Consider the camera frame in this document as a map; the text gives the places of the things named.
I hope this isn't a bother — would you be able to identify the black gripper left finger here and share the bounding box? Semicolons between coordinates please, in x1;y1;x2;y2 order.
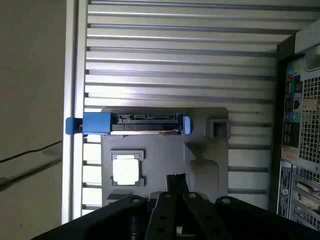
32;174;179;240

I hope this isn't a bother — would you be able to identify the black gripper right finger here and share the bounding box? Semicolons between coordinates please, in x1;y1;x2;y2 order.
176;173;320;240

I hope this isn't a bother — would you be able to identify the hard disk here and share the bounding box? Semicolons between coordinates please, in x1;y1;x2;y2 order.
65;112;195;137

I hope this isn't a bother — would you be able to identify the silver CPU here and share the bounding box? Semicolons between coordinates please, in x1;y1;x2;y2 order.
112;154;140;186

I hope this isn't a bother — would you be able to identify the open PC case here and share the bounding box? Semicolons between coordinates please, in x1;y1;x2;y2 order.
271;23;320;231

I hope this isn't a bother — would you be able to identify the thin black cable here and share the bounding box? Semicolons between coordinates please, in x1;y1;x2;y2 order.
0;140;63;163

